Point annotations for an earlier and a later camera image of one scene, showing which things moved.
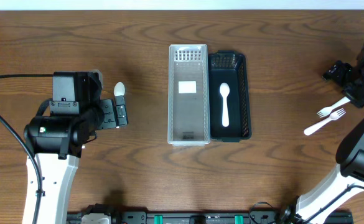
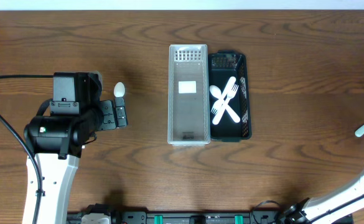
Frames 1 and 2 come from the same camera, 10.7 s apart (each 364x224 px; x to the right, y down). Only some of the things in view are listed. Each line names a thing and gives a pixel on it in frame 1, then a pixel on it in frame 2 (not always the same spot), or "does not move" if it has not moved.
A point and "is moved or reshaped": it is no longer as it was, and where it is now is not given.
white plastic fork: x=326 y=111 → x=232 y=93
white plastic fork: x=335 y=116 → x=231 y=93
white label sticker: x=186 y=87 does not move
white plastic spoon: x=224 y=91 is moved or reshaped
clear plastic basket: x=188 y=119 does not move
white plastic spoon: x=119 y=89 does not move
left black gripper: x=109 y=113 does not move
